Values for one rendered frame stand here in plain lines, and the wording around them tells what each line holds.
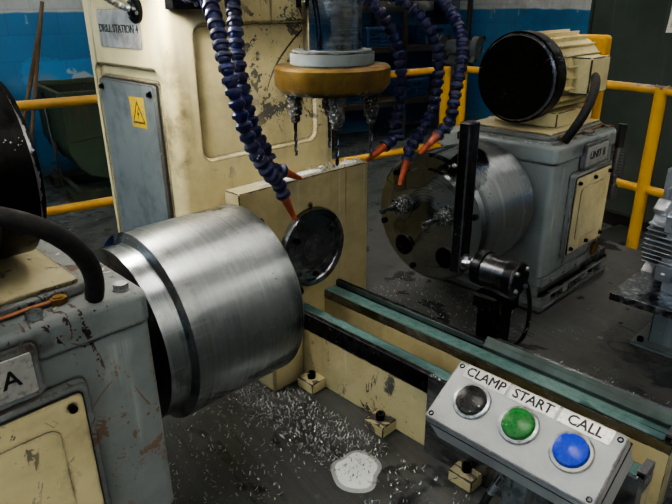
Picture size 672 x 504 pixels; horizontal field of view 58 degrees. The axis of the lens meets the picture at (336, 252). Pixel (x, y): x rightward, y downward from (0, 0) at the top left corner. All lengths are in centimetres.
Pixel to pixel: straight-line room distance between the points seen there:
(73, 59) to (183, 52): 499
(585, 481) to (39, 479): 49
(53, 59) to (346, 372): 520
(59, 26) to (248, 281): 532
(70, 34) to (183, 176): 498
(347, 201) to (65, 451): 68
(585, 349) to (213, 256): 79
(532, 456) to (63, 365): 43
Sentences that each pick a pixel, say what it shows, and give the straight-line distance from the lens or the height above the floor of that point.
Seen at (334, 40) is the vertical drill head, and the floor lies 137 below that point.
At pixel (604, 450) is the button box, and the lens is 58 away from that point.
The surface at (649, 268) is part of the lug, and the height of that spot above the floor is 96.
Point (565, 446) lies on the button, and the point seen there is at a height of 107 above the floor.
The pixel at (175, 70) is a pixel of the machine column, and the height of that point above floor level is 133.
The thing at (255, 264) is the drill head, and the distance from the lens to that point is 76.
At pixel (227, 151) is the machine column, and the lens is 109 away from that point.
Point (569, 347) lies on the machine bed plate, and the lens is 127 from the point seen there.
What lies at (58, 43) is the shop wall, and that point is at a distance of 597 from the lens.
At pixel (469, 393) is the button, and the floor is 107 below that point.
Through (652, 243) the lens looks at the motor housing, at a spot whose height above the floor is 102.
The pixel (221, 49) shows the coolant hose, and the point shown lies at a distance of 80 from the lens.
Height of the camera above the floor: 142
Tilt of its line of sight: 22 degrees down
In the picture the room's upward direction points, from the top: 1 degrees counter-clockwise
